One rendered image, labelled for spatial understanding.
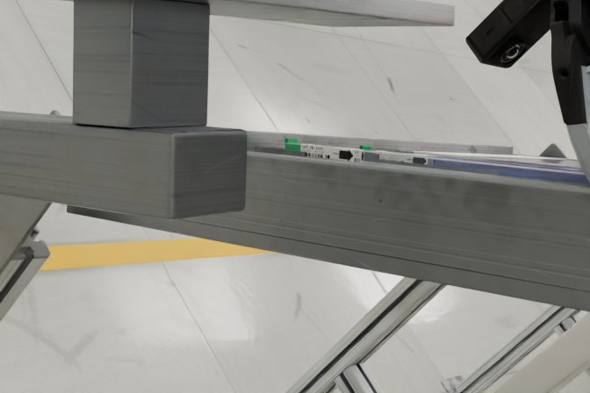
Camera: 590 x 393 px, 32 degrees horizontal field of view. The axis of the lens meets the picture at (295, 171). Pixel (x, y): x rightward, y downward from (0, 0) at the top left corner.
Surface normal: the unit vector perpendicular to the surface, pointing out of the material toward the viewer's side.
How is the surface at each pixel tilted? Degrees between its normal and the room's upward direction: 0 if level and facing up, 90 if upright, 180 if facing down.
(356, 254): 90
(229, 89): 0
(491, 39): 91
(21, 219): 90
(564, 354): 90
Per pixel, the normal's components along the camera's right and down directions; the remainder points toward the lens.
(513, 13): -0.68, -0.04
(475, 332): 0.58, -0.66
